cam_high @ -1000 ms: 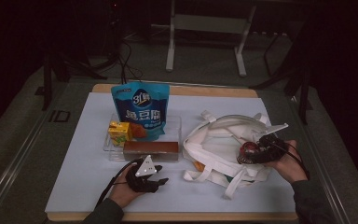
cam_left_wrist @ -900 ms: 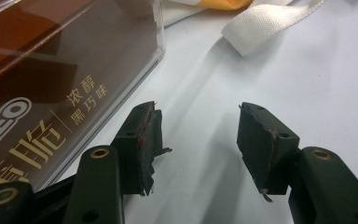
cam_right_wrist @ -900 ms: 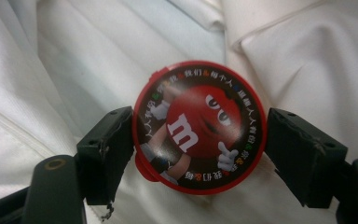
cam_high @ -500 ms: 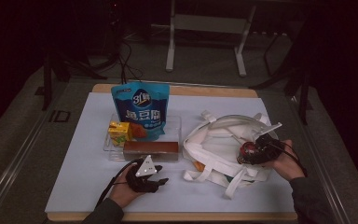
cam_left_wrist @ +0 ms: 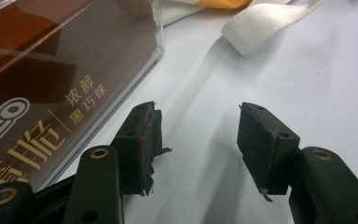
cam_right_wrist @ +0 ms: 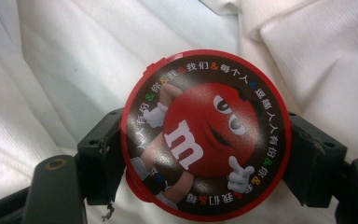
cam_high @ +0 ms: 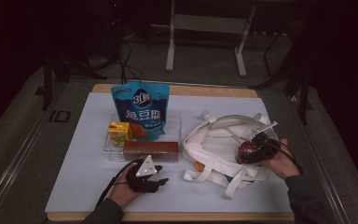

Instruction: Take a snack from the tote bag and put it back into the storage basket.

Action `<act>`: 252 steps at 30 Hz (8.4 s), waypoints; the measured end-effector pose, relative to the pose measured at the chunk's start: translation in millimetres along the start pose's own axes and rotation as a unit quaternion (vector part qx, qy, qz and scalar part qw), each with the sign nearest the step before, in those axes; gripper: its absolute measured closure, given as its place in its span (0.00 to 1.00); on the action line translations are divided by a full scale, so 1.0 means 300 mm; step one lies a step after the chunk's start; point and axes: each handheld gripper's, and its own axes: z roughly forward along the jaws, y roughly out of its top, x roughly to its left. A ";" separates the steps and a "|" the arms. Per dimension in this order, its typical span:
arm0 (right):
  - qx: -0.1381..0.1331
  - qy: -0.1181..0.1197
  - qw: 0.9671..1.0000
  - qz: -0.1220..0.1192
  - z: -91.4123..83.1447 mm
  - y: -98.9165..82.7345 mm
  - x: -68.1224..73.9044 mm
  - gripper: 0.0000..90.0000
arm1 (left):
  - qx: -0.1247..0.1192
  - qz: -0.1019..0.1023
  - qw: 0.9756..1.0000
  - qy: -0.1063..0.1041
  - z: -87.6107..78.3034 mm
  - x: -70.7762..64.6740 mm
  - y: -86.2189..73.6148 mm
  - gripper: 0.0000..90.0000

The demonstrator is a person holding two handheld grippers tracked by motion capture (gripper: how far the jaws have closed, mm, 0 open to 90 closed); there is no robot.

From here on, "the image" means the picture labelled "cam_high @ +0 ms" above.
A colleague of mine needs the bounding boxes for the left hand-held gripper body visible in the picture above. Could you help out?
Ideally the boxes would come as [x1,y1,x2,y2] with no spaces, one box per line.
[126,154,161,194]

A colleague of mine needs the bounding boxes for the yellow snack packet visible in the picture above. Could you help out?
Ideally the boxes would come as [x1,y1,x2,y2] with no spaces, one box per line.
[107,120,134,147]

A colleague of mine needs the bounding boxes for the person's right hand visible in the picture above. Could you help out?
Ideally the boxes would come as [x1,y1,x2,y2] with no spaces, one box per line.
[262,138,301,180]

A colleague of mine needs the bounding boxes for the red round can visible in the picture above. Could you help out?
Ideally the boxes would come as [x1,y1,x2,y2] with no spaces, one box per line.
[236,140,259,165]

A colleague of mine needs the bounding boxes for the clear plastic container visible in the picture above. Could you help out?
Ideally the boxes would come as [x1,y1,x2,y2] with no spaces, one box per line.
[103,113,183,162]

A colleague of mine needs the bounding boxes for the white metal stand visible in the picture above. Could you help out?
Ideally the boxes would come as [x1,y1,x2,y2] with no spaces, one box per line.
[165,0,257,77]

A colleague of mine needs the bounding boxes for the person's left hand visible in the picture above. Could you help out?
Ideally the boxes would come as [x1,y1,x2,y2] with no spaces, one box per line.
[108,169,145,209]

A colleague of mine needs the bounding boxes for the brown drink carton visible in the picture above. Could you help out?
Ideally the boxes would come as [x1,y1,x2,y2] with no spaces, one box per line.
[123,140,180,162]

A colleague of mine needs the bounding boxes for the black rectangular floor frame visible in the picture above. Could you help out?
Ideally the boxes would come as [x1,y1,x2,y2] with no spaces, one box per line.
[48,109,72,123]

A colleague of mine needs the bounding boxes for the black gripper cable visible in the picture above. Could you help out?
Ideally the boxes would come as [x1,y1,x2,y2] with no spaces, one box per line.
[96,158,144,208]
[269,141,304,176]

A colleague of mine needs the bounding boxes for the blue snack pouch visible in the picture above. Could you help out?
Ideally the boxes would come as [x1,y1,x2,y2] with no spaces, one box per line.
[110,81,171,141]

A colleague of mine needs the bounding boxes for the black floor cables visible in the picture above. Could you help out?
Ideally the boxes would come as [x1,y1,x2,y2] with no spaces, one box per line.
[117,40,144,86]

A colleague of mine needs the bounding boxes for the dark metal stand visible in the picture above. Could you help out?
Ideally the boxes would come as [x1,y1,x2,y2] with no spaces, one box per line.
[41,46,108,111]
[250,31,312,125]

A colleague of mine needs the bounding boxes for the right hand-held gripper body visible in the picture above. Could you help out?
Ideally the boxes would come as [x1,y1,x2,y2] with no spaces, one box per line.
[251,121,282,162]

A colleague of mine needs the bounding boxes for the white tote bag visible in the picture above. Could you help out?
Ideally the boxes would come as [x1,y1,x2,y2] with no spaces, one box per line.
[181,110,281,200]

